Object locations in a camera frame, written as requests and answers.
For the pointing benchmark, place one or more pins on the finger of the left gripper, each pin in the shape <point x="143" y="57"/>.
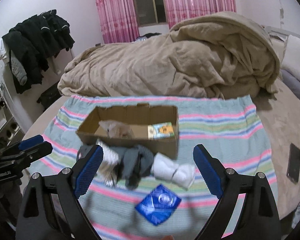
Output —
<point x="35" y="151"/>
<point x="31" y="142"/>

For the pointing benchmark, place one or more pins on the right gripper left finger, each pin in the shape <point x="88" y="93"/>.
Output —
<point x="50" y="208"/>

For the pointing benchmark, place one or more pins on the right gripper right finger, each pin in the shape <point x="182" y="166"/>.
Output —
<point x="258" y="219"/>

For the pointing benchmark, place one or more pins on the clear plastic snack bag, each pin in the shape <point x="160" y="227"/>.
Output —
<point x="117" y="129"/>

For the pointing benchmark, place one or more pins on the blue tissue packet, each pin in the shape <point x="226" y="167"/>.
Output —
<point x="158" y="205"/>

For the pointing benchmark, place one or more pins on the white socks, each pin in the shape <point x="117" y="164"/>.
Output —
<point x="164" y="168"/>

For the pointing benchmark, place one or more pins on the capybara tissue pack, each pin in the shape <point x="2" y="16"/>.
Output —
<point x="160" y="131"/>

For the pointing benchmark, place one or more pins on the black smartphone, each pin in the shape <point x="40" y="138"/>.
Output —
<point x="293" y="169"/>

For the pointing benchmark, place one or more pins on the striped pastel towel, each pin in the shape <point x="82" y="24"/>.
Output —
<point x="230" y="130"/>

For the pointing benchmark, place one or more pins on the brown cardboard box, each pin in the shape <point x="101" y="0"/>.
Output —
<point x="138" y="116"/>

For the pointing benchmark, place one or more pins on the grey pillow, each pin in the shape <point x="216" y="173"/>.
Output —
<point x="291" y="82"/>

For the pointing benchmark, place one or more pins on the pink curtain left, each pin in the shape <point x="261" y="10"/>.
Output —
<point x="118" y="20"/>

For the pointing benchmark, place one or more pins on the white embroidered pillow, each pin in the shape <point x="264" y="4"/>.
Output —
<point x="291" y="57"/>

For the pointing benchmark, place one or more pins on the tan crumpled blanket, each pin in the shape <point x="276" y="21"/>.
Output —
<point x="223" y="55"/>

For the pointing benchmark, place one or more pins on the dark window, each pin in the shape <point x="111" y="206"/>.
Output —
<point x="150" y="12"/>

